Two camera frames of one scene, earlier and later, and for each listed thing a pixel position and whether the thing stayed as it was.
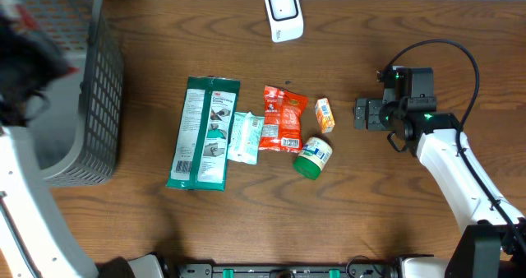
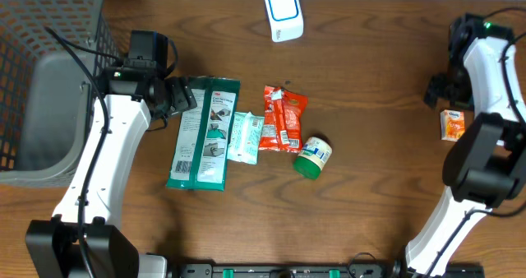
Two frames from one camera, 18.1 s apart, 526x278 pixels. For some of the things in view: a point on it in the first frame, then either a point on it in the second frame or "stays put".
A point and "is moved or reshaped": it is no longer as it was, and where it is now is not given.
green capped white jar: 316,152 stays put
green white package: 205,133 stays put
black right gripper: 374,121 → 436,90
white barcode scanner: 285,12 stays put
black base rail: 287,271 stays put
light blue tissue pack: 246,137 stays put
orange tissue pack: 325,114 is moved or reshaped
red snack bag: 11,6 → 274,132
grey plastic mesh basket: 78,139 stays put
